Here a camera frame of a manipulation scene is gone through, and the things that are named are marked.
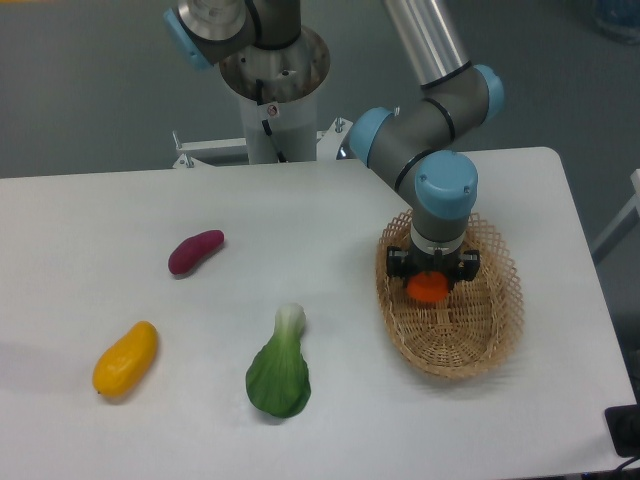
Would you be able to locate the white frame at right edge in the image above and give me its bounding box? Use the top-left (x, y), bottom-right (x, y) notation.
top-left (590, 169), bottom-right (639, 265)

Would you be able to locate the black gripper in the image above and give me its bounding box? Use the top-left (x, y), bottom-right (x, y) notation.
top-left (385, 241), bottom-right (480, 290)

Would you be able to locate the orange fruit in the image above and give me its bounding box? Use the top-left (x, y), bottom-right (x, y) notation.
top-left (406, 272), bottom-right (449, 303)

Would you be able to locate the yellow mango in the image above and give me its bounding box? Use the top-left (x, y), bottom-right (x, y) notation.
top-left (92, 321), bottom-right (159, 399)

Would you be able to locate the blue object top right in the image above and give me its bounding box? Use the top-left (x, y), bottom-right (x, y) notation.
top-left (591, 0), bottom-right (639, 45)

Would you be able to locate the green bok choy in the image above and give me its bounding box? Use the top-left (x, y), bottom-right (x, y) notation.
top-left (245, 303), bottom-right (311, 419)

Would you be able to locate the black cable on pedestal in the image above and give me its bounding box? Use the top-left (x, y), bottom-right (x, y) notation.
top-left (255, 78), bottom-right (289, 163)

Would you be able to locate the woven wicker basket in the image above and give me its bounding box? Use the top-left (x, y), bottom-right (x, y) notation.
top-left (375, 210), bottom-right (524, 380)

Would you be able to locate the purple sweet potato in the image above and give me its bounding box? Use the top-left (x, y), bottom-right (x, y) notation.
top-left (167, 230), bottom-right (225, 276)

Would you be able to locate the black device at table edge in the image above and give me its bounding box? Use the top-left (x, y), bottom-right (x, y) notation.
top-left (604, 404), bottom-right (639, 458)

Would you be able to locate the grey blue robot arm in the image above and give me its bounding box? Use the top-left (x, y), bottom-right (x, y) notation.
top-left (164, 1), bottom-right (504, 302)

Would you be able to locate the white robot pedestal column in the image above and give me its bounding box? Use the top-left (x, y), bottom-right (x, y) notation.
top-left (239, 94), bottom-right (317, 164)

